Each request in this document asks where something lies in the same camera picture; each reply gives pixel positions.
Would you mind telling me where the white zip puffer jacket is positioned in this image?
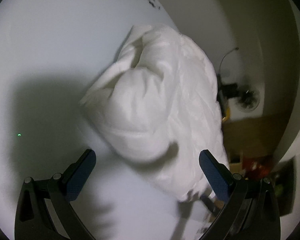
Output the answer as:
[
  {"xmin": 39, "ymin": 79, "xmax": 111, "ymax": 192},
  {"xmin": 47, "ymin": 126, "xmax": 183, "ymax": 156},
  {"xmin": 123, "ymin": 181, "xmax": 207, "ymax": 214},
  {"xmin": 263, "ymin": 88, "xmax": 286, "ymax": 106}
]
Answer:
[{"xmin": 79, "ymin": 23, "xmax": 231, "ymax": 203}]

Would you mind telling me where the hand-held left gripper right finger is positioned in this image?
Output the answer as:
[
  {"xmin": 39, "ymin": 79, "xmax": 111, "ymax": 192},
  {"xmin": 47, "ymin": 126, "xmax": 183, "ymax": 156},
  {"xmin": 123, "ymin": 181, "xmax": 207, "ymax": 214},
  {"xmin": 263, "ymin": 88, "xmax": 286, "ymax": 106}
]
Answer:
[{"xmin": 199, "ymin": 149, "xmax": 282, "ymax": 240}]

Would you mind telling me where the open cardboard box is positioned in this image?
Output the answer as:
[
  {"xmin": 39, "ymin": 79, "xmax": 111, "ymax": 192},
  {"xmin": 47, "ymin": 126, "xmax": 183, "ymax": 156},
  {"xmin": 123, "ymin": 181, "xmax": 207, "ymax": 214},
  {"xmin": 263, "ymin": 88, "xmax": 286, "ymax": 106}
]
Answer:
[{"xmin": 222, "ymin": 114, "xmax": 278, "ymax": 157}]

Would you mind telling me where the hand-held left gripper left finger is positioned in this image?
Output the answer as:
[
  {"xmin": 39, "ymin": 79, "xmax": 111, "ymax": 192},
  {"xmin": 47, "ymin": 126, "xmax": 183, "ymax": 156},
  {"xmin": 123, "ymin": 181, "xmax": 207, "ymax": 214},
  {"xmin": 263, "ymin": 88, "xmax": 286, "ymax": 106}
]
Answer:
[{"xmin": 14, "ymin": 149, "xmax": 97, "ymax": 240}]

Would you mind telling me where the black electric fan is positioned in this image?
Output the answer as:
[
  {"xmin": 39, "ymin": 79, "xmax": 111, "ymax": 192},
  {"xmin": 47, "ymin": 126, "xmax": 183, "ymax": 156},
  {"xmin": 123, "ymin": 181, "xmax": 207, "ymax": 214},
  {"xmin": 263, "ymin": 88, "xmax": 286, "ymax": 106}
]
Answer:
[{"xmin": 217, "ymin": 81, "xmax": 262, "ymax": 111}]

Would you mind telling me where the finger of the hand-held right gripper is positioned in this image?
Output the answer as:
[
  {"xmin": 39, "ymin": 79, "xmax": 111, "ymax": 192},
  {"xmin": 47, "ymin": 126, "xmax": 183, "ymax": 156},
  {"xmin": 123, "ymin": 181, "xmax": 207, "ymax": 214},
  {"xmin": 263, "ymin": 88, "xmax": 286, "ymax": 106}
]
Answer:
[{"xmin": 201, "ymin": 195, "xmax": 225, "ymax": 221}]

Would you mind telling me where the black power cable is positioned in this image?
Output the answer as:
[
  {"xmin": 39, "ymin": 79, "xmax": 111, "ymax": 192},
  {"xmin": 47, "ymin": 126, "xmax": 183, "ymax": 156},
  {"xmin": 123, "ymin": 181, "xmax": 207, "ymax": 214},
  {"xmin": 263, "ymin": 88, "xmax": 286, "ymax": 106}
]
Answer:
[{"xmin": 219, "ymin": 46, "xmax": 240, "ymax": 77}]

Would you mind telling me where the yellow round object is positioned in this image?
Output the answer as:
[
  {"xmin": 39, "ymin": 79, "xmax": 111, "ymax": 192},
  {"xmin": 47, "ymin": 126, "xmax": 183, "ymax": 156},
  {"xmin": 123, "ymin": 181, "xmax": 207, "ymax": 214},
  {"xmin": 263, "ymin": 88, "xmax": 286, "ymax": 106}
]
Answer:
[{"xmin": 221, "ymin": 106, "xmax": 232, "ymax": 123}]

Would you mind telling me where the red container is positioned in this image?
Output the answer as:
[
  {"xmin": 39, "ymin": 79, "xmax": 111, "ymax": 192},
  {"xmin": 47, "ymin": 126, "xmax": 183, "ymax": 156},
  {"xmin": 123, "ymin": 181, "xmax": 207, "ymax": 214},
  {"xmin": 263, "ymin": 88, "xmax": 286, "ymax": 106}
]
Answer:
[{"xmin": 242, "ymin": 157, "xmax": 272, "ymax": 179}]

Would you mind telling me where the black box with yellow print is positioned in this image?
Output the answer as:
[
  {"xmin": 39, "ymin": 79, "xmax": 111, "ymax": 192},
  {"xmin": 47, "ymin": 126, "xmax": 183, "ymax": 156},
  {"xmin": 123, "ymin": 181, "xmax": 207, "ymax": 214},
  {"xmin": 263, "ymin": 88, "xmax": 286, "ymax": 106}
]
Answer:
[{"xmin": 272, "ymin": 159, "xmax": 298, "ymax": 217}]

